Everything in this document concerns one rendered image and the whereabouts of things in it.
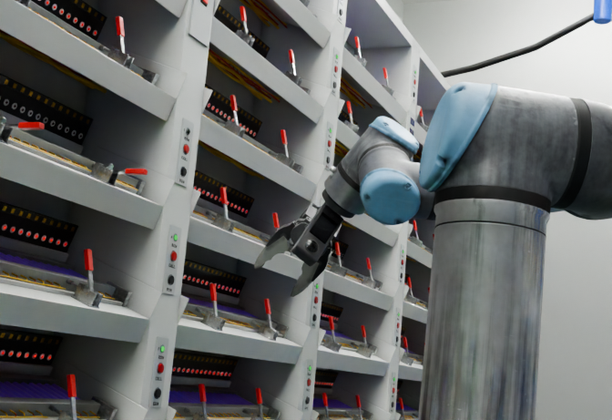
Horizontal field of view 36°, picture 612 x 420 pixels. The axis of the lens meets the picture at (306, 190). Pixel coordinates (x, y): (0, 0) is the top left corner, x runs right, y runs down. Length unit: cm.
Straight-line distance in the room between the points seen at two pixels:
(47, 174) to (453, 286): 73
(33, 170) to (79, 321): 26
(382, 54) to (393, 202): 172
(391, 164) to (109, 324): 53
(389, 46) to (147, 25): 146
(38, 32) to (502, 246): 80
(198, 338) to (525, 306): 103
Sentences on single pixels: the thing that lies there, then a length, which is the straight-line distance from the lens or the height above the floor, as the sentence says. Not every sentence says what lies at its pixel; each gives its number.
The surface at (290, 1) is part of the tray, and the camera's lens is 226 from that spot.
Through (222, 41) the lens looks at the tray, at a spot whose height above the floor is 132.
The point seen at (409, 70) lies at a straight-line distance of 314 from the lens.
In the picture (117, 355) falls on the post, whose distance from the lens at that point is 172.
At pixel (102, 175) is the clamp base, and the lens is 158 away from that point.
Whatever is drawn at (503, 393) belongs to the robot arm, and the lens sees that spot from 91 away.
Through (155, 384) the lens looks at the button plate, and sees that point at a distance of 172.
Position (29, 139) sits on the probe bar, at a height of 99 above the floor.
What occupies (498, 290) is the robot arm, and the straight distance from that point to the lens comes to 92.
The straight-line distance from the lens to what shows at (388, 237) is 294.
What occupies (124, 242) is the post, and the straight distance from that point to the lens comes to 174.
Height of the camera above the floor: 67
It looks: 11 degrees up
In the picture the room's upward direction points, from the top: 5 degrees clockwise
